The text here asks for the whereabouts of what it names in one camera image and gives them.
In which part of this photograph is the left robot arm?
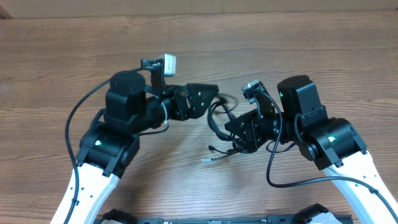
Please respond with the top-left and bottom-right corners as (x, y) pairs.
(51, 69), (219, 223)

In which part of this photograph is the black usb cable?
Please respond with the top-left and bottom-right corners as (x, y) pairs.
(206, 93), (249, 155)

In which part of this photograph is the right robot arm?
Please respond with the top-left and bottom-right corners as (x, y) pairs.
(225, 75), (397, 223)

